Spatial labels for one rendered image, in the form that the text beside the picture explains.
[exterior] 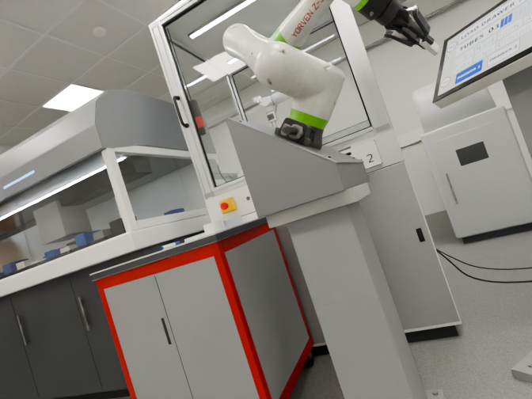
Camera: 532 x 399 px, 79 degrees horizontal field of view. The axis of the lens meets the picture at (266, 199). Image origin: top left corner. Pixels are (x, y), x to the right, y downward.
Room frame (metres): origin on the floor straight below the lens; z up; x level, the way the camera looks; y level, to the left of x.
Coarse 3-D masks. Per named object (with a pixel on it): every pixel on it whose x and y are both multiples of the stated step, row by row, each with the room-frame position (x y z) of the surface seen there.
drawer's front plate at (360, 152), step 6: (366, 144) 1.44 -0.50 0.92; (372, 144) 1.43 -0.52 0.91; (348, 150) 1.47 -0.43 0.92; (354, 150) 1.46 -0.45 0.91; (360, 150) 1.45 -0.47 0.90; (366, 150) 1.44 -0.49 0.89; (372, 150) 1.43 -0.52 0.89; (354, 156) 1.46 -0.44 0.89; (360, 156) 1.45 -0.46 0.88; (366, 156) 1.45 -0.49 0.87; (372, 156) 1.44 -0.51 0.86; (378, 156) 1.43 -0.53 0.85; (366, 162) 1.45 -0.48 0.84; (372, 162) 1.44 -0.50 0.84; (378, 162) 1.43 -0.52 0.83; (366, 168) 1.45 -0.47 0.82
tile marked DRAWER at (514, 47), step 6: (516, 42) 0.95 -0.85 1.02; (504, 48) 0.98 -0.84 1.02; (510, 48) 0.96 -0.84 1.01; (516, 48) 0.94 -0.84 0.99; (492, 54) 1.02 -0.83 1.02; (498, 54) 1.00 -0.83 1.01; (504, 54) 0.97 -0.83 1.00; (510, 54) 0.96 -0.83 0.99; (492, 60) 1.01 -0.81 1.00; (498, 60) 0.99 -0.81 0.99
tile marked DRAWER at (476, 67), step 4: (476, 64) 1.06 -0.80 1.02; (480, 64) 1.05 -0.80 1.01; (468, 68) 1.09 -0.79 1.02; (472, 68) 1.07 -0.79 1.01; (476, 68) 1.06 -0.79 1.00; (480, 68) 1.04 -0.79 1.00; (460, 72) 1.12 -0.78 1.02; (464, 72) 1.10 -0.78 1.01; (468, 72) 1.08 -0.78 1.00; (472, 72) 1.07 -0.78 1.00; (476, 72) 1.05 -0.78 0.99; (456, 76) 1.13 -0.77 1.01; (460, 76) 1.11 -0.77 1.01; (464, 76) 1.09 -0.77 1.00; (468, 76) 1.07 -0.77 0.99; (456, 80) 1.12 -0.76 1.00; (460, 80) 1.10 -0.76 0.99
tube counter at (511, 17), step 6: (522, 6) 0.98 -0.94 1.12; (528, 6) 0.96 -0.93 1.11; (516, 12) 1.00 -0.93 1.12; (522, 12) 0.97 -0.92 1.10; (504, 18) 1.03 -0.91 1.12; (510, 18) 1.01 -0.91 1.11; (516, 18) 0.99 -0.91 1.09; (498, 24) 1.05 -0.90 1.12; (504, 24) 1.02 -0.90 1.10; (492, 30) 1.06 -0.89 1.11
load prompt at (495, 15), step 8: (512, 0) 1.03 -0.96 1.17; (520, 0) 1.00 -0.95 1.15; (504, 8) 1.05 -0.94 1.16; (512, 8) 1.02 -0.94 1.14; (488, 16) 1.10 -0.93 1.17; (496, 16) 1.07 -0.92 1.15; (480, 24) 1.12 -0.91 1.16; (488, 24) 1.09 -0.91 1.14; (464, 32) 1.18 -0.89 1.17; (472, 32) 1.14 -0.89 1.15; (464, 40) 1.16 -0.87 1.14
